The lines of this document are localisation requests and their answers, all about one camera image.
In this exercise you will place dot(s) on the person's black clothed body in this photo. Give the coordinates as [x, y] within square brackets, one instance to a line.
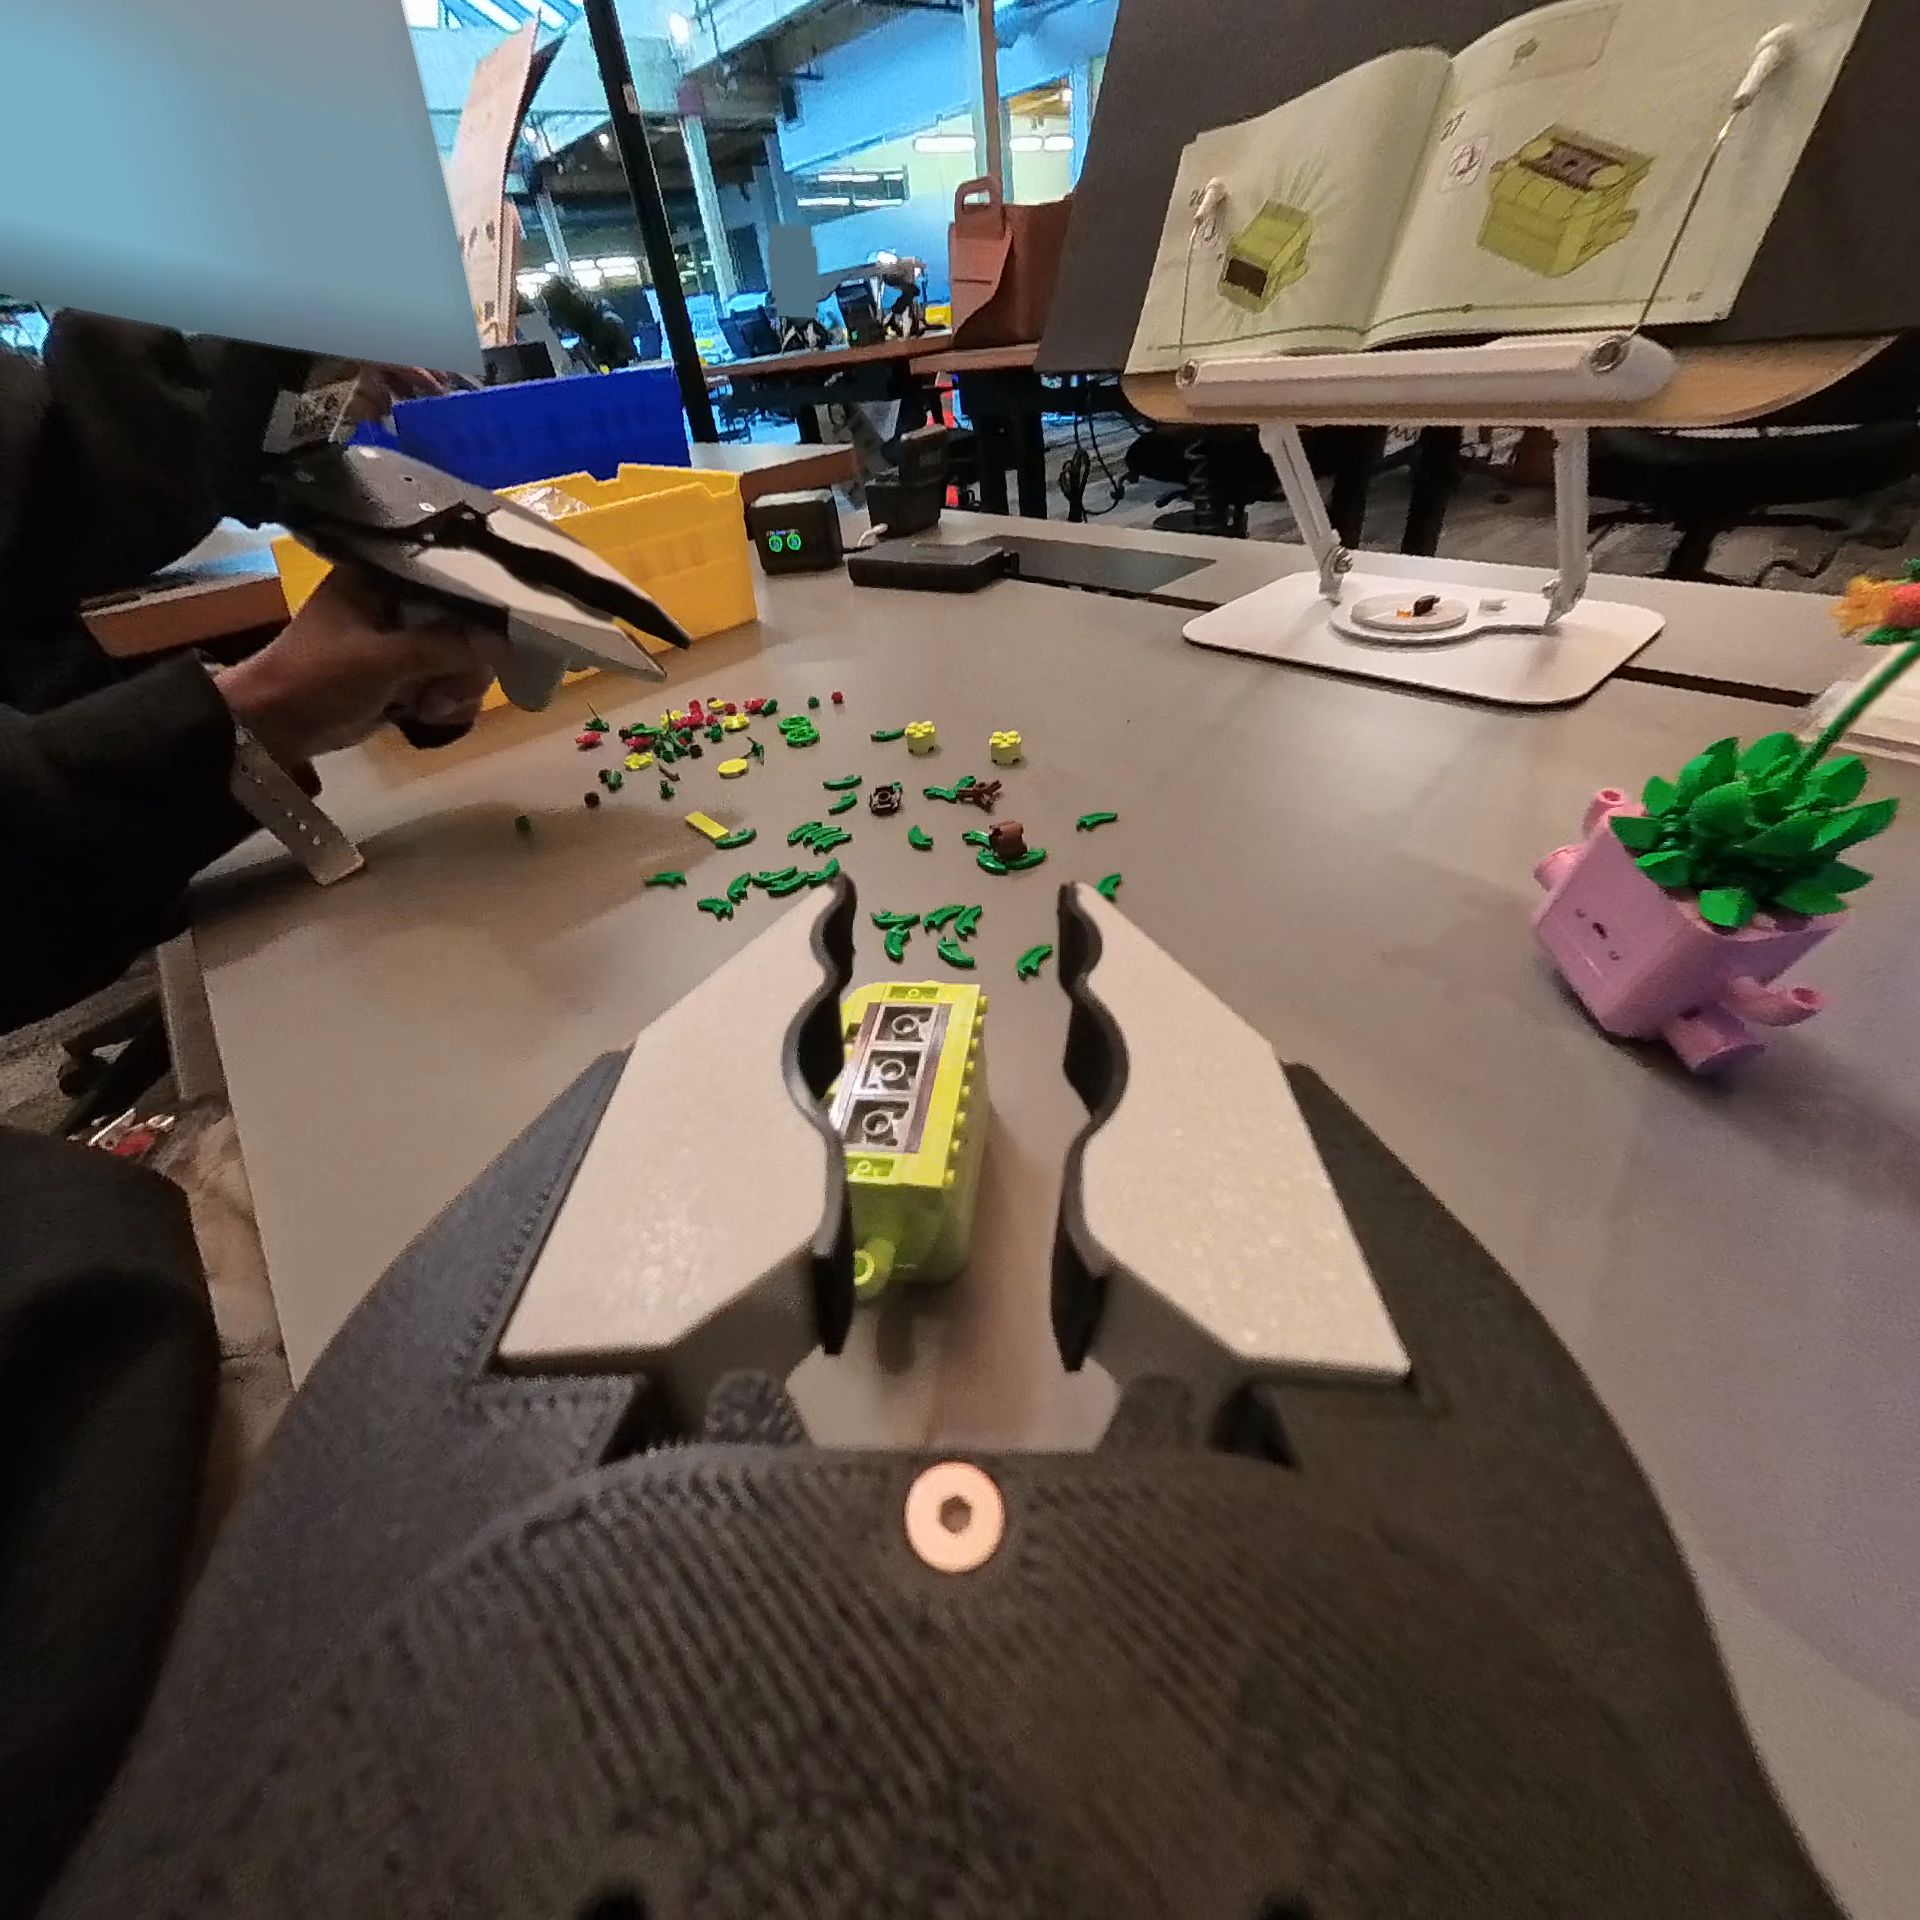
[90, 1501]

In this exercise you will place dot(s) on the lime green brick model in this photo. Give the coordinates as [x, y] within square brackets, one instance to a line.
[930, 1200]

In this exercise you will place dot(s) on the white printed paper sheet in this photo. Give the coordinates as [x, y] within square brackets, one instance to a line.
[1892, 734]

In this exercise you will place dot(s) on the scattered green leaf pieces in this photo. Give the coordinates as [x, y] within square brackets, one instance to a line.
[815, 836]

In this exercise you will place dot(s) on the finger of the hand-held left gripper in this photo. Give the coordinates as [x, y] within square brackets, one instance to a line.
[548, 533]
[511, 592]

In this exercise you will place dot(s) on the white book stand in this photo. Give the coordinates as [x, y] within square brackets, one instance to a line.
[1575, 646]

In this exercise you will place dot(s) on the pink brick flowerpot model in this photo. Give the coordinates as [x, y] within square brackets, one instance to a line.
[1650, 944]

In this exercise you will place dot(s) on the brown cardboard sheet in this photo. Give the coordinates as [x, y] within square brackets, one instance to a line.
[487, 149]

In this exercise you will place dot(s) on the pile of small mixed pieces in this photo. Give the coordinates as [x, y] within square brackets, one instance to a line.
[681, 725]

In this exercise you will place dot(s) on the black upright power brick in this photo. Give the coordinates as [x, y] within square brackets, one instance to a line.
[908, 481]

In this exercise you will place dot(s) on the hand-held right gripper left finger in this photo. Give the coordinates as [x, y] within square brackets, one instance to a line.
[674, 1200]

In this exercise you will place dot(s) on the brown bag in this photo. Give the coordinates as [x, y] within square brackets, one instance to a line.
[1021, 271]

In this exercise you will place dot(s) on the black power adapter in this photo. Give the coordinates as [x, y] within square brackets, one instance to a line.
[930, 564]

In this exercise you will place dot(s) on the yellow plastic bin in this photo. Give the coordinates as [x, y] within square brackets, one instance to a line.
[674, 556]

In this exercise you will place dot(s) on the person's left forearm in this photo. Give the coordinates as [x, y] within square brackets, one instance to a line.
[106, 839]

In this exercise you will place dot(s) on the blue plastic bin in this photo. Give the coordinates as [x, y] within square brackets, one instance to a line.
[570, 421]

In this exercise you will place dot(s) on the background wooden desk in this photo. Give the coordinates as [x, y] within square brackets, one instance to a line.
[839, 358]

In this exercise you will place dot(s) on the black metal post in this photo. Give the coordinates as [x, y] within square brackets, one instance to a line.
[646, 224]

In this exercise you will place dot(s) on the black charger with green lights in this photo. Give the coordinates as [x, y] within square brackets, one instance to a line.
[797, 524]

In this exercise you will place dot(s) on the open instruction booklet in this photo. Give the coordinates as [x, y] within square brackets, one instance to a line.
[1349, 224]

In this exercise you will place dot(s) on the yellow flat bar tile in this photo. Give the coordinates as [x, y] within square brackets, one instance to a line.
[709, 823]

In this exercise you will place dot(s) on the brown block on green leaves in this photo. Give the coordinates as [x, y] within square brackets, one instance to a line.
[1008, 838]

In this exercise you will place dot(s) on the person's left hand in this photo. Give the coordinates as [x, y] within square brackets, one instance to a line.
[317, 675]

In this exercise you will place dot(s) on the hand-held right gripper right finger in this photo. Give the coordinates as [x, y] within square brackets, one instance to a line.
[1215, 1200]

